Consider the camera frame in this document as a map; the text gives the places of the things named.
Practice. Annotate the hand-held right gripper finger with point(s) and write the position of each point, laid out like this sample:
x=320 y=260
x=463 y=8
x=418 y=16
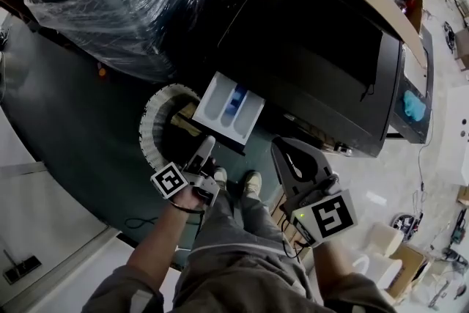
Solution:
x=311 y=157
x=283 y=172

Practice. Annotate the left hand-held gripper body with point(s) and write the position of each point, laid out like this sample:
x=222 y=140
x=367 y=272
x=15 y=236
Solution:
x=169 y=180

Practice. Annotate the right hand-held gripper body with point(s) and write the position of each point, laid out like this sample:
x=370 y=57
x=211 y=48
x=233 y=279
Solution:
x=329 y=218

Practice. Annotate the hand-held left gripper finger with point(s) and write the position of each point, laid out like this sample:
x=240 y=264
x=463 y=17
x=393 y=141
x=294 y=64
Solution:
x=198 y=162
x=208 y=146

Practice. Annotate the white detergent drawer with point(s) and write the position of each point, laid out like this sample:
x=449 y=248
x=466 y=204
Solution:
x=220 y=110

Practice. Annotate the person's right forearm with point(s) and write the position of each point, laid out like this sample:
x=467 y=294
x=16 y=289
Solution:
x=339 y=260

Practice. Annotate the person's left forearm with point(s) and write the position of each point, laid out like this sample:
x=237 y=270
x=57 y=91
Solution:
x=157 y=242

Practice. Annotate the white ribbed washing machine door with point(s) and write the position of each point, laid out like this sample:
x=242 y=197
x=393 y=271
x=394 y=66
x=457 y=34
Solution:
x=148 y=128

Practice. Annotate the black washing machine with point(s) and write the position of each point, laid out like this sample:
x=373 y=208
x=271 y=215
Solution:
x=311 y=47

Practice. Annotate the large open cardboard box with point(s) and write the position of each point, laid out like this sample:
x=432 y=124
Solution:
x=384 y=7

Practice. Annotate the person's left beige shoe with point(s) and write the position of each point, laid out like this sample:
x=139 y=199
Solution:
x=220 y=177

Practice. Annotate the person's beige shoe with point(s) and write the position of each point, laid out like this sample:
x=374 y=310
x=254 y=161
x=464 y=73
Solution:
x=252 y=185
x=220 y=177

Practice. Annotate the person's right beige shoe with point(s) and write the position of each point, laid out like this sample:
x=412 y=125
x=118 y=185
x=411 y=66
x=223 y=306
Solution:
x=252 y=185

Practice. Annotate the person's grey trousers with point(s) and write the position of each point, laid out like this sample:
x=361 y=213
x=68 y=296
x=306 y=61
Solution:
x=238 y=249

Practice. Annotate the small cardboard box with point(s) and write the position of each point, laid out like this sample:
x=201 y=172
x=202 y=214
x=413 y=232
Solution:
x=410 y=267

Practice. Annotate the blue cloth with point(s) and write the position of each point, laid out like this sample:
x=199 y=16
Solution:
x=414 y=106

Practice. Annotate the black glass-top appliance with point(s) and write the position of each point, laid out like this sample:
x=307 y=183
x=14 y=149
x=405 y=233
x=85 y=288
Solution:
x=412 y=84

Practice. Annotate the small orange object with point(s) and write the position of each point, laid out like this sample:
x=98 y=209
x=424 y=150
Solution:
x=102 y=72

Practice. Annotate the plastic-wrapped black appliance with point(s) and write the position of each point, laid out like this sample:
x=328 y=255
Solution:
x=121 y=0

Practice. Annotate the metal floor plate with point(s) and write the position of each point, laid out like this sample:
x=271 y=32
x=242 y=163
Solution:
x=22 y=267

